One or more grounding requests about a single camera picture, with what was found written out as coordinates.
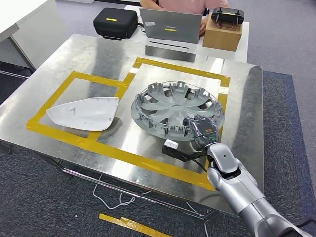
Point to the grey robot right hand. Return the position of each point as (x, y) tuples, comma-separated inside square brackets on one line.
[(204, 130)]

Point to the grey plastic wheel hubcap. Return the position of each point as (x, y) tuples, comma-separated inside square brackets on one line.
[(173, 111)]

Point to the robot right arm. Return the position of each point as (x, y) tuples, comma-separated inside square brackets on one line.
[(241, 193)]

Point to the white plastic cover part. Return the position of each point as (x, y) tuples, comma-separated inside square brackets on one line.
[(86, 114)]

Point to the stainless steel workbench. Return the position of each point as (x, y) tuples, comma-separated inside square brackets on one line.
[(74, 55)]

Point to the brown cardboard box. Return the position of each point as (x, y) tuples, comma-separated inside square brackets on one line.
[(222, 39)]

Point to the white desk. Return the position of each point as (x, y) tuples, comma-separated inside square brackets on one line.
[(244, 49), (44, 42)]

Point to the yellow table tape marking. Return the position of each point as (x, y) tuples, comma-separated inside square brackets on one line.
[(123, 155)]

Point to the grey laptop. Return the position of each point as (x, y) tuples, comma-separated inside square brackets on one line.
[(158, 32)]

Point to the black handheld controller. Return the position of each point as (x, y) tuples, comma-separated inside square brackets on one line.
[(227, 14)]

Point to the person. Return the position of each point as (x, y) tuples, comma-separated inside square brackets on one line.
[(185, 5)]

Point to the yellow floor tape marking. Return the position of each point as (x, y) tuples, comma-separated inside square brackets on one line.
[(128, 224)]

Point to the black zip carry case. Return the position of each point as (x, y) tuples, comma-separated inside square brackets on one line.
[(116, 26)]

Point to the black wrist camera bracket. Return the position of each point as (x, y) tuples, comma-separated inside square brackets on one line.
[(177, 153)]

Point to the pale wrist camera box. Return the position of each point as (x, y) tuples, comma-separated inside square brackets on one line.
[(171, 144)]

